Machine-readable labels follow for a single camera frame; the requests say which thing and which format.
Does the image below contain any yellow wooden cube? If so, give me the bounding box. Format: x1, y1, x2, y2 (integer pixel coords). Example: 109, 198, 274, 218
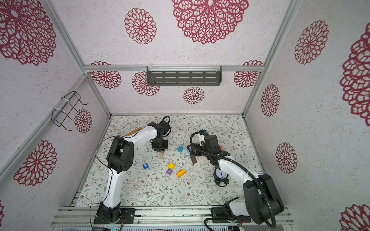
168, 163, 175, 170

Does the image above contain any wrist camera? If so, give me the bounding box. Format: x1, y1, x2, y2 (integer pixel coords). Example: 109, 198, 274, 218
198, 130, 208, 146
159, 116, 171, 137

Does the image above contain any grey wall shelf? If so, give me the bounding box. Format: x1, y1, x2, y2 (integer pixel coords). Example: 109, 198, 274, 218
146, 66, 222, 87

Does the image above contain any black alarm clock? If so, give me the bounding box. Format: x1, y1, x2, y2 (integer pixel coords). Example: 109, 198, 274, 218
213, 168, 229, 187

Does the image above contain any orange wooden cylinder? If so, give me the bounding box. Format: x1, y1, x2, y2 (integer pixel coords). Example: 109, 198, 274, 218
176, 169, 187, 178

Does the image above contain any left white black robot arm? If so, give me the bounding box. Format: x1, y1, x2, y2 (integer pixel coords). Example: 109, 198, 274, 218
93, 121, 171, 224

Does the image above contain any white wooden-lid tissue box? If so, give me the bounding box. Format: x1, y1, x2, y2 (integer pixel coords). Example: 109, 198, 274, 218
124, 127, 144, 137

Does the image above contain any black wire wall rack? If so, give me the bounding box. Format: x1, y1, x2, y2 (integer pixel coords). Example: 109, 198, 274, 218
51, 91, 88, 131

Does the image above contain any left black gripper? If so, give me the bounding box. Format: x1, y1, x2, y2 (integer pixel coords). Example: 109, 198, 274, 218
152, 137, 169, 152

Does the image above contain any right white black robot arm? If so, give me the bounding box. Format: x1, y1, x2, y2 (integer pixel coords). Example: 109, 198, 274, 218
198, 132, 284, 229

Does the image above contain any dark brown plank block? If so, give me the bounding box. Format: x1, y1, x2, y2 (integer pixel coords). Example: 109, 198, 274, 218
190, 155, 197, 164

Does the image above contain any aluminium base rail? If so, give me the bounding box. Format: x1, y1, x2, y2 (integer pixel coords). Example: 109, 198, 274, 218
50, 205, 295, 227

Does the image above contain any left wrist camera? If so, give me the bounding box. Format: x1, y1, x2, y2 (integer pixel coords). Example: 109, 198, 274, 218
159, 116, 171, 137

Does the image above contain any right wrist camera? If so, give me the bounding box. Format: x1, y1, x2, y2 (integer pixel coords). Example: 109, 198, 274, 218
198, 130, 208, 146

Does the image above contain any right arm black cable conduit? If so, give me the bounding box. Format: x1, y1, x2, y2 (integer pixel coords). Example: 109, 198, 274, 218
189, 131, 278, 231

